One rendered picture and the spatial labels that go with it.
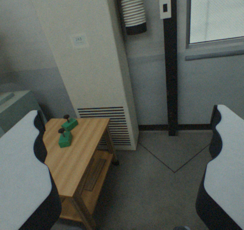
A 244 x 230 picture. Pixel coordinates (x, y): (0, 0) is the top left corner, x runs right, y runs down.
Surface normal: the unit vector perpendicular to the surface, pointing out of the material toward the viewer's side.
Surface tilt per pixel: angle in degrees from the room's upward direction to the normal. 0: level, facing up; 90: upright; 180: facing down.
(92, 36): 90
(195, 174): 0
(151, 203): 0
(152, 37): 90
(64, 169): 0
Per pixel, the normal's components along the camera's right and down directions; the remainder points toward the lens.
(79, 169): -0.18, -0.83
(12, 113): 0.97, -0.04
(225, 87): -0.19, 0.55
